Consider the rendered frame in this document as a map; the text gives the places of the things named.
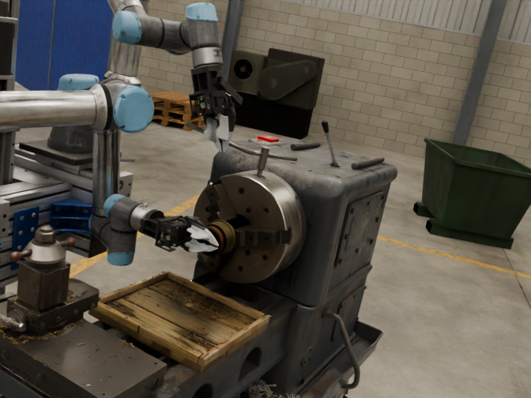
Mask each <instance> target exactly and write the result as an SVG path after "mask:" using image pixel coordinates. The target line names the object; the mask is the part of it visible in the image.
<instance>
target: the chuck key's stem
mask: <svg viewBox="0 0 531 398"><path fill-rule="evenodd" d="M261 152H262V155H261V156H259V160H258V165H257V168H258V172H257V175H256V176H257V177H259V178H261V177H262V171H263V170H264V169H265V166H266V161H267V157H268V154H269V147H266V146H262V150H261Z"/></svg>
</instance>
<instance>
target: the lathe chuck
mask: <svg viewBox="0 0 531 398"><path fill-rule="evenodd" d="M256 174H257V171H244V172H239V173H235V174H231V175H224V176H221V177H220V180H221V181H222V183H223V185H224V188H225V190H226V192H227V194H228V197H229V199H230V201H231V203H232V206H233V208H234V209H235V213H236V214H240V215H241V216H238V217H237V218H235V219H233V220H231V221H229V222H228V223H229V224H230V225H232V226H233V228H234V229H236V228H239V227H241V223H240V222H241V217H242V216H244V217H245V218H246V219H247V220H248V221H249V223H250V225H252V226H257V227H267V228H272V229H277V230H283V231H287V230H288V228H289V229H290V235H289V243H288V244H280V243H279V244H277V245H275V246H263V245H259V244H257V245H256V246H250V245H245V244H244V245H242V246H235V248H234V250H233V251H232V253H231V255H230V257H229V259H228V260H227V262H226V264H225V266H224V267H223V269H222V271H221V272H220V276H221V277H223V278H225V279H226V280H229V281H231V282H234V283H241V284H250V283H257V282H260V281H262V280H264V279H266V278H268V277H270V276H271V275H273V274H275V272H276V273H277V270H278V269H280V268H281V267H282V268H281V269H280V270H282V269H283V268H285V267H286V266H287V265H288V264H289V263H290V262H291V261H292V259H293V258H294V256H295V255H296V252H297V250H298V248H299V243H300V239H301V220H300V215H299V210H298V208H297V206H296V203H295V201H294V199H293V198H292V195H291V194H290V193H289V192H288V191H287V189H286V188H285V187H284V186H283V185H282V184H281V183H280V182H278V181H277V180H276V179H275V178H273V177H271V176H269V175H267V174H264V173H262V177H264V178H257V177H255V176H254V175H256ZM211 184H213V183H212V182H211V183H210V184H208V185H207V187H206V188H204V189H203V191H202V192H201V194H200V196H199V198H198V200H197V202H196V205H195V208H194V215H193V216H196V217H198V218H199V219H200V220H201V221H202V223H203V224H204V225H205V226H206V225H208V224H209V221H208V219H207V217H208V216H211V215H210V213H209V210H208V208H207V206H208V205H210V203H209V199H208V198H207V196H206V194H205V190H207V189H208V188H210V187H212V186H211ZM280 270H279V271H280ZM279 271H278V272H279Z"/></svg>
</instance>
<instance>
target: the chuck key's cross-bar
mask: <svg viewBox="0 0 531 398"><path fill-rule="evenodd" d="M185 126H187V127H190V128H191V129H193V130H196V131H198V132H200V133H203V134H204V131H205V130H204V129H202V128H201V127H198V126H196V125H194V124H192V123H189V122H185ZM229 146H232V147H233V148H236V149H238V150H240V151H242V152H245V153H247V154H250V155H255V156H261V155H262V152H258V151H253V150H249V149H247V148H244V147H242V146H240V145H238V144H235V143H233V142H231V141H230V143H229ZM268 157H270V158H276V159H282V160H291V161H297V157H294V156H284V155H278V154H273V153H269V154H268Z"/></svg>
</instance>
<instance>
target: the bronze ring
mask: <svg viewBox="0 0 531 398"><path fill-rule="evenodd" d="M206 227H207V229H208V230H209V231H210V232H211V233H212V235H213V236H214V238H215V239H216V240H217V242H218V244H219V246H218V249H217V250H214V251H210V252H202V253H203V254H205V255H207V256H213V255H218V254H221V253H227V252H229V251H230V250H232V248H233V247H234V245H235V232H234V228H233V226H232V225H230V224H229V223H228V222H226V221H224V220H214V221H212V222H211V223H210V224H208V225H206Z"/></svg>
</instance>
